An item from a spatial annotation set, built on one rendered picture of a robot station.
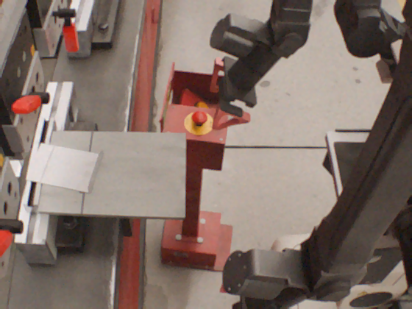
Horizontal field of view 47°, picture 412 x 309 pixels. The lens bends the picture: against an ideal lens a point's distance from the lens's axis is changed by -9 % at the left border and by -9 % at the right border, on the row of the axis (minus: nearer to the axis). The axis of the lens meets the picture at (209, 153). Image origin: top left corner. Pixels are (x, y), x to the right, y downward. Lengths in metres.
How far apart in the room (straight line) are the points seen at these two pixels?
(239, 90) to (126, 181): 0.26
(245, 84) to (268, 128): 1.37
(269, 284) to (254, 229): 1.40
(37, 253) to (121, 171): 0.22
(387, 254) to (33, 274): 0.65
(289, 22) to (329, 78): 1.76
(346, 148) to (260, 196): 1.16
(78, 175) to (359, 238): 0.56
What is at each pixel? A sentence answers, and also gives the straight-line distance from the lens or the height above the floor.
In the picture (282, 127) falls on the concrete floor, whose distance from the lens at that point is 2.32.
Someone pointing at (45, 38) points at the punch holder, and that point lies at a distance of 0.85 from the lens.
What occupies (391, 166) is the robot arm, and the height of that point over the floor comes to 1.45.
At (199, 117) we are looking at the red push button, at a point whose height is 0.81.
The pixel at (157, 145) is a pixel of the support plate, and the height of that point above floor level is 1.00.
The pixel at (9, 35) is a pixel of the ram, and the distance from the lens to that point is 0.68.
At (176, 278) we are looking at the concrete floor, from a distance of 1.91.
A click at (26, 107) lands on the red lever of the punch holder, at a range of 0.64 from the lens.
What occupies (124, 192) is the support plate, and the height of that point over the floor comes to 1.00.
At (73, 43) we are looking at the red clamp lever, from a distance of 0.91.
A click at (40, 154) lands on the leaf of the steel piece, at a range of 0.98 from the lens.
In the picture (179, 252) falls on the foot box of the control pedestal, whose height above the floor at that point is 0.10.
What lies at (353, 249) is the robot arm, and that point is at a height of 1.30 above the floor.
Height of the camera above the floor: 1.77
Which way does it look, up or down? 54 degrees down
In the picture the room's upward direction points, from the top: 6 degrees clockwise
